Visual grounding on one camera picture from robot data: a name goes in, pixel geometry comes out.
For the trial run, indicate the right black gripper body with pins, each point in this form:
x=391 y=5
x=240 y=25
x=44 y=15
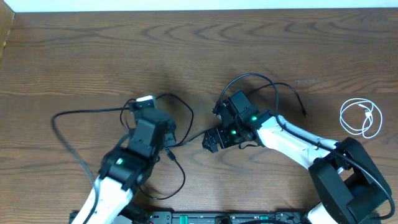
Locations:
x=227 y=136

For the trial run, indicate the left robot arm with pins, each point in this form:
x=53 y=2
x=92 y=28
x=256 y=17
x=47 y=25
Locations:
x=126 y=167

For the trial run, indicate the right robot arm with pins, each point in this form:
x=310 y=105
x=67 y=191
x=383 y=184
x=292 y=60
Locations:
x=349 y=184

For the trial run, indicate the cardboard panel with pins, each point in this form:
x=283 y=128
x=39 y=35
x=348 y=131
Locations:
x=6 y=20

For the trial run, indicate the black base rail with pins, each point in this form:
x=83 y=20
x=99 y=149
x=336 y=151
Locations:
x=210 y=218

